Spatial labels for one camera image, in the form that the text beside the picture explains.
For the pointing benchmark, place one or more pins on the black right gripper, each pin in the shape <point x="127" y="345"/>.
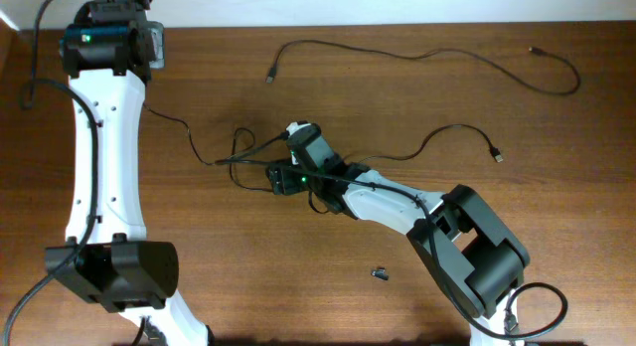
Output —
<point x="282" y="177"/>

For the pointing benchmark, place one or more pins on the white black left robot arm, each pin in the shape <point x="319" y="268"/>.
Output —
<point x="108" y="53"/>

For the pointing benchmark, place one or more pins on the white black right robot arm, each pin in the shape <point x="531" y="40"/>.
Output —
<point x="470" y="253"/>

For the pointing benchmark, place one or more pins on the small black adapter plug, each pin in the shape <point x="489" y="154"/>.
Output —
<point x="380" y="273"/>

